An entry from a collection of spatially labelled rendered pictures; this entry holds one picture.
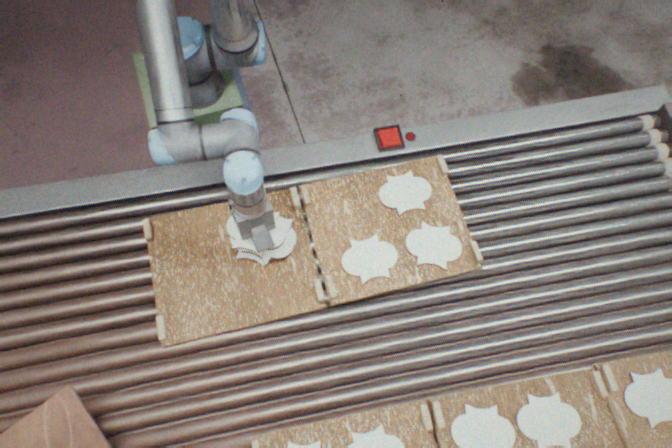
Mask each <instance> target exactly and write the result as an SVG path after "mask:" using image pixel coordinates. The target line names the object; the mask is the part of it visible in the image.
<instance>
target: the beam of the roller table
mask: <svg viewBox="0 0 672 448"><path fill-rule="evenodd" d="M670 102H672V101H671V99H670V97H669V95H668V93H667V91H666V89H665V87H664V86H663V85H662V86H655V87H648V88H642V89H634V90H628V91H622V92H617V93H615V94H608V95H602V96H595V97H588V98H582V99H575V100H568V101H562V102H556V103H554V104H550V105H542V106H536V107H530V108H523V109H517V110H511V111H503V112H497V113H491V114H485V115H478V116H472V117H466V118H459V119H453V120H447V121H444V122H439V123H433V124H427V125H421V126H414V127H408V128H402V129H400V130H401V133H402V137H403V140H404V144H405V149H402V150H396V151H390V152H384V153H379V151H378V147H377V144H376V140H375V136H374V133H370V134H364V135H358V136H351V137H345V138H339V139H332V140H326V141H320V142H313V143H307V144H301V145H295V146H288V147H282V148H276V149H269V150H263V151H260V155H261V161H262V168H263V178H264V180H269V179H275V178H281V177H287V176H293V175H299V174H306V173H312V172H318V171H324V170H330V169H336V168H342V167H348V166H354V165H360V164H366V163H372V162H379V161H385V160H391V159H397V158H403V157H409V156H415V155H421V154H427V153H433V152H439V151H445V150H452V149H459V148H465V147H471V146H477V145H483V144H486V143H489V142H495V141H501V140H507V139H513V138H520V137H526V136H533V135H539V134H545V133H551V132H558V131H564V130H570V129H576V128H582V127H589V126H594V125H595V124H601V123H609V122H615V121H621V120H628V119H634V118H637V117H639V116H646V115H649V116H653V115H654V114H655V112H656V111H657V110H658V108H660V107H661V106H662V105H663V104H664V103H670ZM408 132H412V133H414V134H415V136H416V138H415V140H414V141H411V142H410V141H407V140H406V139H405V134H406V133H408ZM224 164H225V161H224V159H220V160H210V161H201V162H192V163H184V164H180V165H168V166H161V167H155V168H149V169H141V170H135V171H129V172H127V171H122V172H116V173H110V174H103V175H96V176H90V177H84V178H76V179H70V180H64V181H57V182H50V183H44V184H37V185H30V186H24V187H18V188H10V189H4V190H0V223H1V222H7V221H13V220H20V219H26V218H32V217H39V216H45V215H51V214H58V213H64V212H70V211H78V210H84V209H90V208H96V207H102V206H109V205H115V204H121V203H127V202H133V201H139V200H146V199H152V198H159V197H165V196H171V195H177V194H183V193H189V192H195V191H201V190H207V189H214V188H220V187H226V186H227V184H226V182H225V179H224Z"/></svg>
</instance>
